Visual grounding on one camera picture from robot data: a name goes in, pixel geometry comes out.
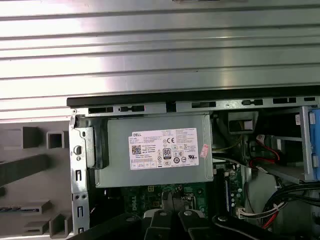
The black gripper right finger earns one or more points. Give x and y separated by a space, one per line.
192 225

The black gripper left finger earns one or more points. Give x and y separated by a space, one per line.
160 225

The green motherboard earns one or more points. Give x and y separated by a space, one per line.
140 197

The white board power connector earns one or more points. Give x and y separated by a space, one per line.
239 213

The grey power supply unit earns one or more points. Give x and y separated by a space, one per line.
120 155

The metal drive cage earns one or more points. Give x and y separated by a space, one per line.
285 172

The grey parts rack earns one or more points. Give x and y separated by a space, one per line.
57 175

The black PC case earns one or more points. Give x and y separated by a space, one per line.
150 100

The blue drive carrier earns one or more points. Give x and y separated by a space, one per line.
315 150

